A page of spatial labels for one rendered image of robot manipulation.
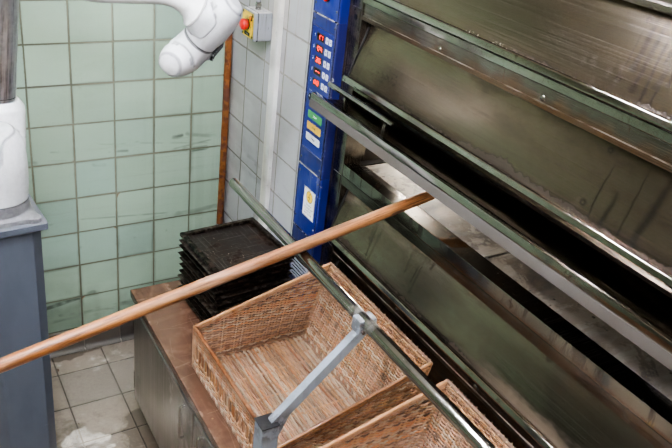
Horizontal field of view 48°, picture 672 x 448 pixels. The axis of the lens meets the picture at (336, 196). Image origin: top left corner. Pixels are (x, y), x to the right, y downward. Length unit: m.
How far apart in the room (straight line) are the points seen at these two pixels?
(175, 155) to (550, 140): 1.82
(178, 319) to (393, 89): 1.10
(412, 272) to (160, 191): 1.38
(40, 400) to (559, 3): 1.98
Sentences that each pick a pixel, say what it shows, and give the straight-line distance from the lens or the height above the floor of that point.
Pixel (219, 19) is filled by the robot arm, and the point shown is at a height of 1.60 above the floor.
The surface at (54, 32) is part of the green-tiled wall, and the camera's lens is 2.84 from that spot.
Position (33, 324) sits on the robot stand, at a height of 0.65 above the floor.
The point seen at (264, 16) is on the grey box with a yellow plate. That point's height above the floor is 1.50.
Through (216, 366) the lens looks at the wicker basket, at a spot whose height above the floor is 0.71.
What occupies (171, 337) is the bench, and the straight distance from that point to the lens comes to 2.54.
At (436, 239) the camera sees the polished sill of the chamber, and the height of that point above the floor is 1.18.
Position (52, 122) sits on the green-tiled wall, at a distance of 2.95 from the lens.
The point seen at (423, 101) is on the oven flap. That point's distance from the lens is 1.97.
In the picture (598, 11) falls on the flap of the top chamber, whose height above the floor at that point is 1.85.
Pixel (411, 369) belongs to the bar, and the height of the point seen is 1.17.
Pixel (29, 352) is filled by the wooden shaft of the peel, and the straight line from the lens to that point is 1.70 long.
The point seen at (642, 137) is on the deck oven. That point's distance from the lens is 1.52.
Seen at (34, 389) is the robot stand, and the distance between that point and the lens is 2.67.
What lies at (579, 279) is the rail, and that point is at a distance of 1.47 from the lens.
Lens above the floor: 2.13
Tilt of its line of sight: 26 degrees down
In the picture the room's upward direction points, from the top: 7 degrees clockwise
